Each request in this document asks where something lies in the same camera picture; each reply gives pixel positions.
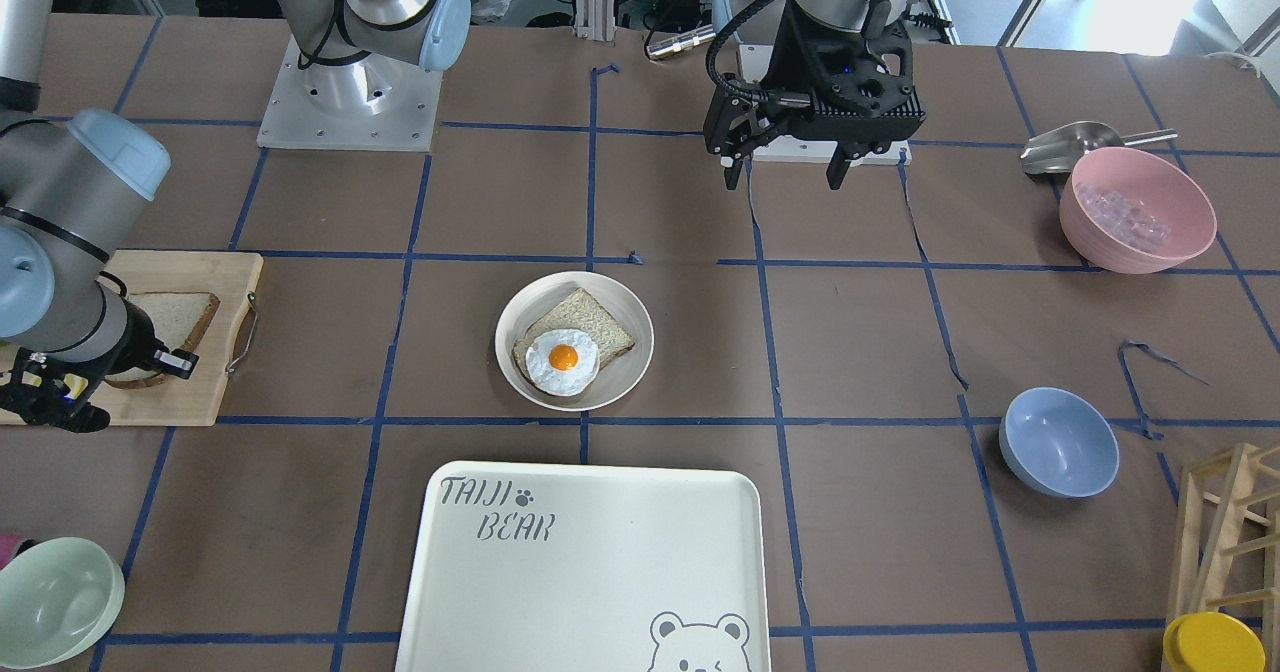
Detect brown paper table cover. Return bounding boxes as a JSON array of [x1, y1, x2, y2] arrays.
[[3, 13, 1277, 671]]

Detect clear ice cubes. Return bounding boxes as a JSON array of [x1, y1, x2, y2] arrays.
[[1075, 186, 1171, 253]]

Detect white bear tray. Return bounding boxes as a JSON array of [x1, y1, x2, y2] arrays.
[[396, 461, 771, 671]]

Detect pink bowl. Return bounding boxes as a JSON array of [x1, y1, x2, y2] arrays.
[[1059, 147, 1219, 274]]

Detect metal scoop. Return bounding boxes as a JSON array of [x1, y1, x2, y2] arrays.
[[1019, 122, 1179, 175]]

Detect light green bowl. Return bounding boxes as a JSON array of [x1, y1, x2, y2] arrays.
[[1, 538, 125, 669]]

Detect blue bowl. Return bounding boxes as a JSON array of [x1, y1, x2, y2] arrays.
[[998, 388, 1120, 499]]

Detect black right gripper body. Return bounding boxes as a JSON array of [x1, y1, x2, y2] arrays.
[[0, 347, 201, 434]]

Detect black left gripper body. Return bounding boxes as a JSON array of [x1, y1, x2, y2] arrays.
[[701, 0, 924, 166]]

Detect white round plate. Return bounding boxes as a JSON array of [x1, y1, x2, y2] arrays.
[[494, 271, 654, 412]]

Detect yellow mug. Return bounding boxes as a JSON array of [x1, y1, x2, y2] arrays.
[[1162, 611, 1267, 671]]

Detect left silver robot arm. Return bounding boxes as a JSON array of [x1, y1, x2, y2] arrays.
[[703, 0, 927, 189]]

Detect wooden mug rack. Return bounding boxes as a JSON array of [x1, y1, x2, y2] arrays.
[[1165, 443, 1277, 671]]

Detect wooden cutting board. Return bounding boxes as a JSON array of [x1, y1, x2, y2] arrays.
[[88, 251, 262, 428]]

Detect bread slice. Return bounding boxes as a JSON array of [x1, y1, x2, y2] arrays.
[[106, 292, 220, 389], [512, 285, 636, 380]]

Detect fried egg toy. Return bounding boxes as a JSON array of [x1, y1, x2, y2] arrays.
[[524, 326, 602, 397]]

